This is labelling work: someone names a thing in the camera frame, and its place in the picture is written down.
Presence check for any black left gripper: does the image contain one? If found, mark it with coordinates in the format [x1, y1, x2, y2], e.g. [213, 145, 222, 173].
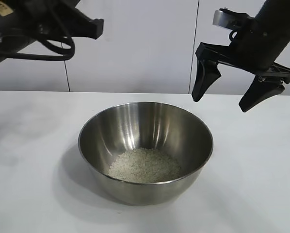
[21, 0, 104, 41]

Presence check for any white uncooked rice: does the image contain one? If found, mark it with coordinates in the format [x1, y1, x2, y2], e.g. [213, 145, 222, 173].
[108, 147, 182, 183]

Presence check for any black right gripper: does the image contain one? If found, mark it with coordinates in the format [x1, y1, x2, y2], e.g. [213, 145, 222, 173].
[191, 18, 290, 113]

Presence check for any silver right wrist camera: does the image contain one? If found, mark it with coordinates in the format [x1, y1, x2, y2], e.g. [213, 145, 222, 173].
[212, 8, 233, 29]

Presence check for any stainless steel mixing bowl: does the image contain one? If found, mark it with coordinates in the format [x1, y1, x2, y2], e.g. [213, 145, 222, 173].
[78, 101, 214, 206]

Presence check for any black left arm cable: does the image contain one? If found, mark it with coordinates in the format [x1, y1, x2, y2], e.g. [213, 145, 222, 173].
[10, 4, 77, 61]

